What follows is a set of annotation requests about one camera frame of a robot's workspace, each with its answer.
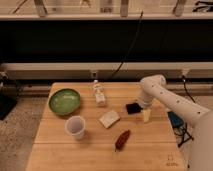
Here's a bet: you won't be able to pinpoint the black rectangular eraser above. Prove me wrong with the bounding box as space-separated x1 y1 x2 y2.
126 103 141 115

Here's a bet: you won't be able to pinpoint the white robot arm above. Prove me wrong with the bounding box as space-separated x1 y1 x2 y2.
137 75 213 171

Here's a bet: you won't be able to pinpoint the white ceramic cup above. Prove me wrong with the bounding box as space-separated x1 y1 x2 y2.
65 116 86 140

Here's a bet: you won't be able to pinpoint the green ceramic bowl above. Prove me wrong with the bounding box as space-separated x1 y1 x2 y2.
48 88 81 116

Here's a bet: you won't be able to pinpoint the brown dried chili pepper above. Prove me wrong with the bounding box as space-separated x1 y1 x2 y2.
115 130 131 150

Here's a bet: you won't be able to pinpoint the small clear plastic bottle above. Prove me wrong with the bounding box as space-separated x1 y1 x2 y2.
93 80 106 106

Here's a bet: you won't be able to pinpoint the black equipment at left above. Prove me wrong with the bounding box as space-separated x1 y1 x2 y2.
0 71 21 121

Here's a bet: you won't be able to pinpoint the blue cable connector box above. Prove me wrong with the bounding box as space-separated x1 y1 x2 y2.
168 112 184 128

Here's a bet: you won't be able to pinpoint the black floor cables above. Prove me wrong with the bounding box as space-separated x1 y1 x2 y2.
173 75 198 150

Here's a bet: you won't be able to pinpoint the black hanging cable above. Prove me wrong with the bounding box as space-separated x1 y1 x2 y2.
105 10 145 82

